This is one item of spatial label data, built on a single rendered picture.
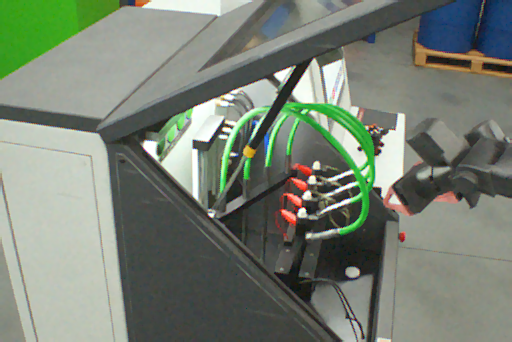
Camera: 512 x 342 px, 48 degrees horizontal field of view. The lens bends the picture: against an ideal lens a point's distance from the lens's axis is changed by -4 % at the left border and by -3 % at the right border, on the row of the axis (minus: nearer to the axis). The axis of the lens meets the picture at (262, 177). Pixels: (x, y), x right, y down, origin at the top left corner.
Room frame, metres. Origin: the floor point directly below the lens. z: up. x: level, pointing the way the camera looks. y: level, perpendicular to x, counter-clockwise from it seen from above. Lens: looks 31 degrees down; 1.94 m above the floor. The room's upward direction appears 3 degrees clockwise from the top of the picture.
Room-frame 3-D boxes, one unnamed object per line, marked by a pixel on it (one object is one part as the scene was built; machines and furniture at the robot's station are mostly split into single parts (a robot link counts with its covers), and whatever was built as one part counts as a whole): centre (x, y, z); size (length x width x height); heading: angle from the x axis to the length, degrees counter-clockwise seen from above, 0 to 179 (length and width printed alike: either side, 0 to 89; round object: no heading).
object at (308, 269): (1.31, -0.12, 0.91); 0.34 x 0.10 x 0.15; 169
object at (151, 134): (1.24, 0.16, 1.43); 0.54 x 0.03 x 0.02; 169
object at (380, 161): (1.85, -0.38, 0.97); 0.70 x 0.22 x 0.03; 169
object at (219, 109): (1.48, 0.11, 1.20); 0.13 x 0.03 x 0.31; 169
